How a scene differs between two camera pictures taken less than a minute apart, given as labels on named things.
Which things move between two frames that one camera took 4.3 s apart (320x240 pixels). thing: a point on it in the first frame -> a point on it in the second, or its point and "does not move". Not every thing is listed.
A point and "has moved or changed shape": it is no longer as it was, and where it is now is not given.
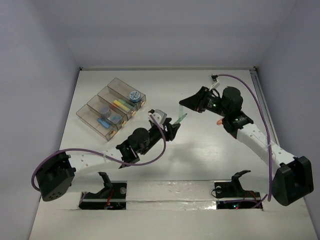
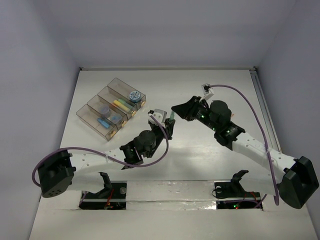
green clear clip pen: x=181 y=116 has moved or changed shape
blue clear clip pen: x=104 y=123 does not move
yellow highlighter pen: x=118 y=103 does not move
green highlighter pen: x=127 y=104 does not move
